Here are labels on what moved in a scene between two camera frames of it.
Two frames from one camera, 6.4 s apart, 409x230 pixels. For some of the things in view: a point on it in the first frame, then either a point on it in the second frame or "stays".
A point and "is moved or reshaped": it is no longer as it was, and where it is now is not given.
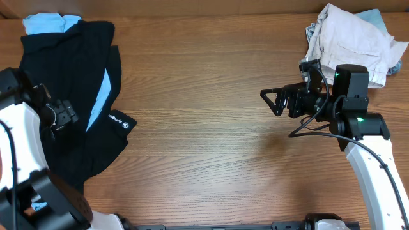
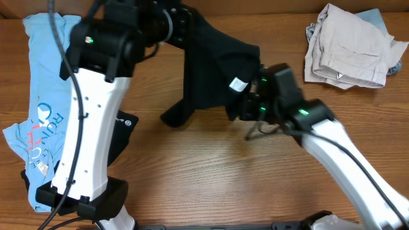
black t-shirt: x=77 y=62 is moved or reshaped
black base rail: x=319 y=225 stays
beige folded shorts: x=340 y=37 stays
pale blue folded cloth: x=375 y=16 stays
